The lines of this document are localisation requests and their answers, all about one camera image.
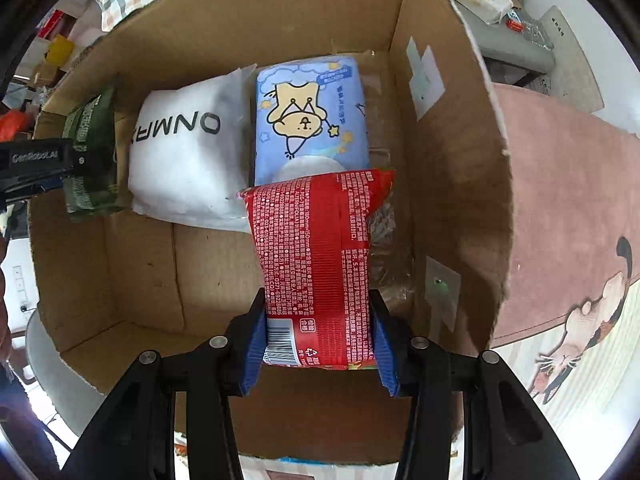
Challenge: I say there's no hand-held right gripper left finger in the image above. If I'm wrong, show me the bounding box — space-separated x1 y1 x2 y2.
59 287 268 480

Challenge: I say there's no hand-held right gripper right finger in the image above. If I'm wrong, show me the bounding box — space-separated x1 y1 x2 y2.
369 290 583 480

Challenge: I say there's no green snack packet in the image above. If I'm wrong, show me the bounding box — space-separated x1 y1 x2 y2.
62 85 126 223

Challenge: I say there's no red snack packet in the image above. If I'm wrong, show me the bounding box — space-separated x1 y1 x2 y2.
237 169 397 371

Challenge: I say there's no white soft package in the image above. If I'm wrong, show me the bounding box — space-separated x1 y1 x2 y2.
127 66 257 233

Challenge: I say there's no cardboard box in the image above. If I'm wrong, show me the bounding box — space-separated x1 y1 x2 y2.
27 0 516 465

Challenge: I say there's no blue cartoon tissue pack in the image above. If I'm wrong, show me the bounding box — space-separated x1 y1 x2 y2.
254 55 372 187

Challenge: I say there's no clear plastic wrapped packet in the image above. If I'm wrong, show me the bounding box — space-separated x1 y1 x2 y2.
367 195 417 311

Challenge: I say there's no grey round stool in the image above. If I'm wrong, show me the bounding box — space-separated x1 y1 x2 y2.
24 310 108 438

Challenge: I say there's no pink cat printed blanket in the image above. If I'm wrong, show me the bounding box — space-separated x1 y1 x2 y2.
452 82 640 461

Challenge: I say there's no grey side table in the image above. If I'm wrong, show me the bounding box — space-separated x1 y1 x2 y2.
425 0 557 88

